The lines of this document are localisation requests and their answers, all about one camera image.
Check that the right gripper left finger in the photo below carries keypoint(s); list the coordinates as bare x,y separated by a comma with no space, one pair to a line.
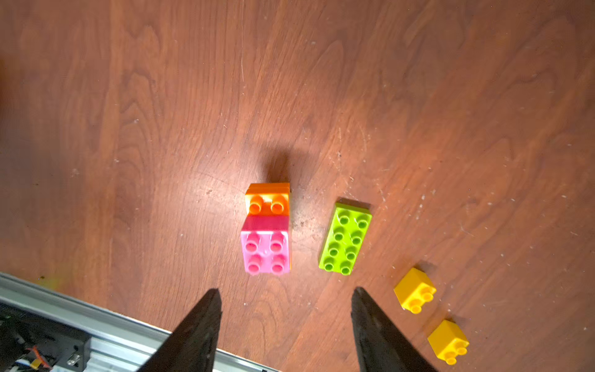
193,344

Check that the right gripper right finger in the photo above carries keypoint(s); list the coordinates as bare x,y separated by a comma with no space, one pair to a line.
380,345

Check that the green long lego brick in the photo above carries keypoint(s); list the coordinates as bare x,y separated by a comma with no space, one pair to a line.
346,233

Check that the pink lego brick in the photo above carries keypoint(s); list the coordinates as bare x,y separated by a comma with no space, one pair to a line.
265,241

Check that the yellow small lego brick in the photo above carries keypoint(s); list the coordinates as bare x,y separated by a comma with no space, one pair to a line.
414,290
448,342

